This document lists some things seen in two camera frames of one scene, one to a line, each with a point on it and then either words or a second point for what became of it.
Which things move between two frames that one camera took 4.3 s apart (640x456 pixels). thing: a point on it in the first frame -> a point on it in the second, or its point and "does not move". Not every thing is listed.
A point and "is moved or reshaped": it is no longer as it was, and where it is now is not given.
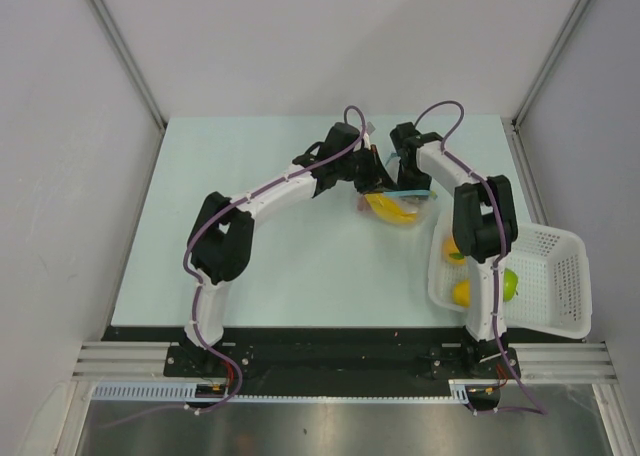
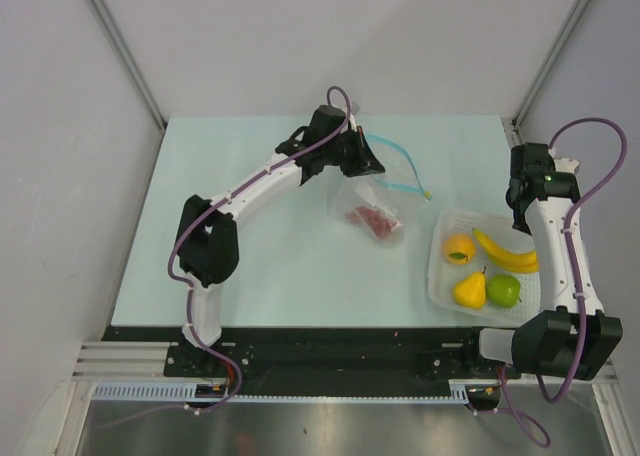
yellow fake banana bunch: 387,210 -> 516,261
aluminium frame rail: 536,360 does not move
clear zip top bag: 406,208 is moved or reshaped
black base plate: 329,355 does not move
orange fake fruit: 451,252 does not move
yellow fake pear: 461,293 does not move
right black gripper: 404,186 -> 521,224
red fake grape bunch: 361,204 -> 373,220
